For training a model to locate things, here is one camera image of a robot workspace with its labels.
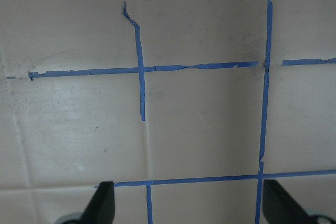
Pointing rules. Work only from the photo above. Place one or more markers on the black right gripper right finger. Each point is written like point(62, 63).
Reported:
point(279, 207)

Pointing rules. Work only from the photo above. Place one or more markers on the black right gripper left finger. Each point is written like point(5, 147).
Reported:
point(101, 208)

